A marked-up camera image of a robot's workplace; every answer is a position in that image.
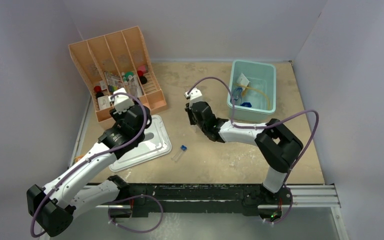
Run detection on large blue-capped test tube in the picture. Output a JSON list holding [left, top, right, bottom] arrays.
[[171, 145, 188, 162]]

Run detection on blue safety glasses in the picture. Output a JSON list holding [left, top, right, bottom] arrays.
[[230, 87, 243, 105]]

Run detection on graduated cylinder blue base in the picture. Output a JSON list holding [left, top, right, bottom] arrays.
[[240, 102, 252, 108]]

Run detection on tan rubber tubing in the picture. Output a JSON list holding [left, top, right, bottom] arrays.
[[235, 83, 271, 109]]

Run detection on small white plastic packet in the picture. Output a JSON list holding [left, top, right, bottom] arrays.
[[235, 73, 250, 88]]

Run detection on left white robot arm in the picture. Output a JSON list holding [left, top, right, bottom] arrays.
[[26, 88, 152, 238]]

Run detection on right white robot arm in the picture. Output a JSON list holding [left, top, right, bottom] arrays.
[[184, 87, 304, 204]]

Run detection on white storage box lid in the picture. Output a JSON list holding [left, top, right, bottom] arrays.
[[109, 114, 172, 173]]

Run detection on teal plastic bin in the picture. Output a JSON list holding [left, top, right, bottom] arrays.
[[227, 60, 277, 123]]

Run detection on orange printed card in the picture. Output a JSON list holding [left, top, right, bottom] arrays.
[[73, 154, 85, 163]]

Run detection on pink plastic organizer rack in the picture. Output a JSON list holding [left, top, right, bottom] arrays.
[[68, 26, 168, 129]]

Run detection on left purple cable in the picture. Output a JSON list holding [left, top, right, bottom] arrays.
[[29, 92, 149, 239]]

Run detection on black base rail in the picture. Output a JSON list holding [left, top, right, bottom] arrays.
[[82, 182, 340, 218]]

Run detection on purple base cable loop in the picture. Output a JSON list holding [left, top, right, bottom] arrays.
[[107, 193, 165, 233]]

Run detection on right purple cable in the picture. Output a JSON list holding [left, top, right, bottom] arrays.
[[185, 76, 320, 226]]

